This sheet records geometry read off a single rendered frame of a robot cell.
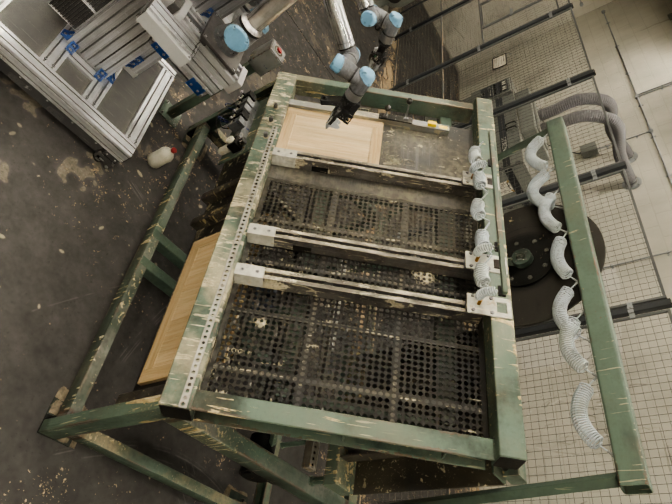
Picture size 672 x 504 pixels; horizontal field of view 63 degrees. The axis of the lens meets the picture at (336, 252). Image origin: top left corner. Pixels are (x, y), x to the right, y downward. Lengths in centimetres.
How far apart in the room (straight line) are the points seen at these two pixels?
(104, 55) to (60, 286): 121
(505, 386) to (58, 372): 198
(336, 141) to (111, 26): 127
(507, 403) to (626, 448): 47
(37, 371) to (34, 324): 21
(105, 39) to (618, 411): 290
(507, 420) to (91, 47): 264
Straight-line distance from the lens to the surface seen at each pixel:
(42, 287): 291
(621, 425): 244
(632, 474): 238
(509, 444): 214
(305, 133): 313
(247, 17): 251
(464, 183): 288
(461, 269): 254
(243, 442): 245
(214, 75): 281
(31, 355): 282
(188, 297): 290
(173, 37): 265
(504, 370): 226
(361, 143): 311
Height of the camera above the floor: 243
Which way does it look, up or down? 29 degrees down
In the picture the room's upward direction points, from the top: 72 degrees clockwise
